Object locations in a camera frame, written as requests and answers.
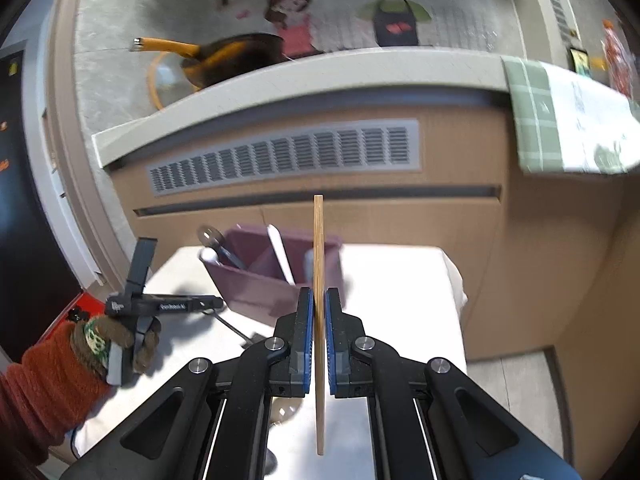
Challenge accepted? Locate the blue handled utensil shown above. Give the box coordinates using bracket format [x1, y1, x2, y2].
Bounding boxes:
[303, 249, 314, 284]

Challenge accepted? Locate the cartoon wall sticker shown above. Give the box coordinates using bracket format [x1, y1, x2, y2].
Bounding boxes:
[216, 0, 498, 58]

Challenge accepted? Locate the white handled utensil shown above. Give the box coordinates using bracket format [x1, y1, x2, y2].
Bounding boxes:
[267, 224, 295, 285]

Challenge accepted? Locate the glass pan lid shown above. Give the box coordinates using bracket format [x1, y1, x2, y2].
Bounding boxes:
[146, 52, 198, 110]

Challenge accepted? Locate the steel spoon on table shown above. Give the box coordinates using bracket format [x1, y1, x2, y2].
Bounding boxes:
[269, 396, 304, 428]

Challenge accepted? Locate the green checked towel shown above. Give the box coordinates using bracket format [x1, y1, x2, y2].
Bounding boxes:
[502, 56, 640, 176]

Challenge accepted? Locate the orange knitted left sleeve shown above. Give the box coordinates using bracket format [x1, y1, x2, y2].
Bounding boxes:
[1, 322, 110, 466]

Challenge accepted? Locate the brown gloved left hand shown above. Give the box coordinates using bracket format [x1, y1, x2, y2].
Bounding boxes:
[70, 314, 162, 386]

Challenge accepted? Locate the yellow handled frying pan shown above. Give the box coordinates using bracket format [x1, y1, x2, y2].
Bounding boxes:
[130, 32, 288, 89]

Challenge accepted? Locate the speckled countertop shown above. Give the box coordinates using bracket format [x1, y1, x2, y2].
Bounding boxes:
[92, 47, 508, 168]

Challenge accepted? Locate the steel ladle in caddy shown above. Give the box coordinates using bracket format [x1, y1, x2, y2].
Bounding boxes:
[196, 226, 246, 270]

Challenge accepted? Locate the wooden chopstick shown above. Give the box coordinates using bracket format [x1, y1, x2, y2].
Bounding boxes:
[312, 195, 326, 456]

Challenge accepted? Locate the grey ventilation grille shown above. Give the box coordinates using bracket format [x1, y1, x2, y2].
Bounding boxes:
[146, 118, 422, 196]

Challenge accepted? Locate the small white handle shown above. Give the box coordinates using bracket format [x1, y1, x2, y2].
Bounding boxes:
[200, 247, 218, 263]

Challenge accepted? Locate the wooden kitchen cabinet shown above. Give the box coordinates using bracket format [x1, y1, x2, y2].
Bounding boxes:
[105, 87, 639, 479]

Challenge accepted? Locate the maroon plastic utensil caddy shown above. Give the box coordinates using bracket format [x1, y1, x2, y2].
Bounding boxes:
[200, 224, 345, 328]

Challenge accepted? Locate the black refrigerator door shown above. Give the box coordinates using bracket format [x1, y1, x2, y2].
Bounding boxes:
[0, 49, 81, 362]

